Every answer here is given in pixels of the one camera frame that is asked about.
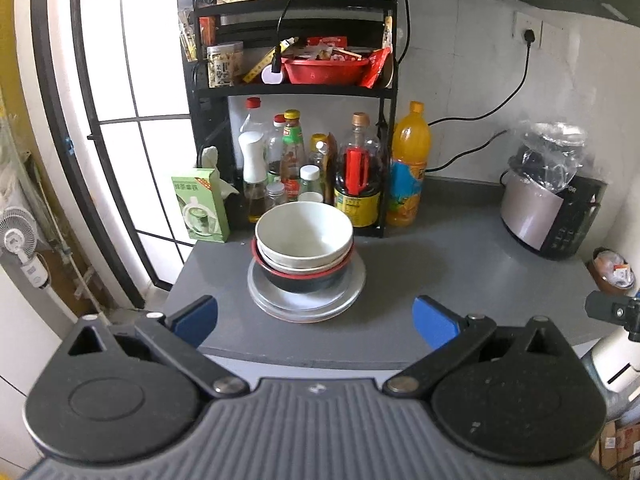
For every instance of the black window frame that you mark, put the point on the black window frame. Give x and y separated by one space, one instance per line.
50 110

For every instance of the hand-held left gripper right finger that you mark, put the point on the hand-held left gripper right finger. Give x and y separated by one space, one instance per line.
435 321

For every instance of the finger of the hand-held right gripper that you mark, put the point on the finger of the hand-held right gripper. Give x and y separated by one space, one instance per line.
607 306

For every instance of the black metal rack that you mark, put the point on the black metal rack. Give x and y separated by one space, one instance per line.
300 91

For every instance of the black plug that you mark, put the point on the black plug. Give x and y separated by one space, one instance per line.
530 37

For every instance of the electric pressure cooker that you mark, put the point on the electric pressure cooker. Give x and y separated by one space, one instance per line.
530 210

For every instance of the oil dispenser bottle white cap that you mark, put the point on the oil dispenser bottle white cap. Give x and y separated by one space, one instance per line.
251 155

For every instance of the small glass spice jar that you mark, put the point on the small glass spice jar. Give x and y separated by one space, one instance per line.
275 195

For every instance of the green cardboard box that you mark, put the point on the green cardboard box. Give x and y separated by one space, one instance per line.
200 210

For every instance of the red packet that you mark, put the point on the red packet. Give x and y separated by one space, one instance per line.
375 67

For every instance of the white night light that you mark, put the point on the white night light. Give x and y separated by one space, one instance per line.
272 77

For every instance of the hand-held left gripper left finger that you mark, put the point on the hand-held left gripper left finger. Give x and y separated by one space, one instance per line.
197 321

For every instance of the clear plastic bag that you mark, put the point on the clear plastic bag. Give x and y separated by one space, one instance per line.
550 150

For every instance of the sauce bottle yellow cap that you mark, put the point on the sauce bottle yellow cap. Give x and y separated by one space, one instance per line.
293 155

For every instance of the white bowl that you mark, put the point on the white bowl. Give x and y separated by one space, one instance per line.
300 269
305 230

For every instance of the yellow squeeze bottle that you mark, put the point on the yellow squeeze bottle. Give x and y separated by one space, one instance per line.
320 152

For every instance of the orange juice bottle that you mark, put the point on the orange juice bottle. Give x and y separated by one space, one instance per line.
407 160

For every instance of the white wall socket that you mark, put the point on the white wall socket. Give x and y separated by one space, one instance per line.
555 36
520 22

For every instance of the green label jar white cap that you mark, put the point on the green label jar white cap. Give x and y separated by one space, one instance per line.
310 185

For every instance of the glass jar with snacks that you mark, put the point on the glass jar with snacks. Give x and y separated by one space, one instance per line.
225 65

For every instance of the pile of seasoning packets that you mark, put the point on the pile of seasoning packets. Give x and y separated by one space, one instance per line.
325 52

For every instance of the clear bottle red cap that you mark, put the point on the clear bottle red cap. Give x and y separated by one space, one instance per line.
253 115

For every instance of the white standing fan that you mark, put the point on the white standing fan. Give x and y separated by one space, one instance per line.
17 237

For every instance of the red plastic basket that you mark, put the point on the red plastic basket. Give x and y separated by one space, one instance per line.
325 72

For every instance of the clear bottle orange cap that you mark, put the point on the clear bottle orange cap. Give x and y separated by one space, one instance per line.
277 150

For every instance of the large white plate blue script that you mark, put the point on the large white plate blue script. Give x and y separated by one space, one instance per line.
310 301

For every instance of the red bowl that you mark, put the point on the red bowl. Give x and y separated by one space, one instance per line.
300 282

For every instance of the brown bowl with packets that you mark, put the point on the brown bowl with packets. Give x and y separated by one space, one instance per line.
612 270

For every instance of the orange box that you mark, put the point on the orange box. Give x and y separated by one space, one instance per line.
207 30

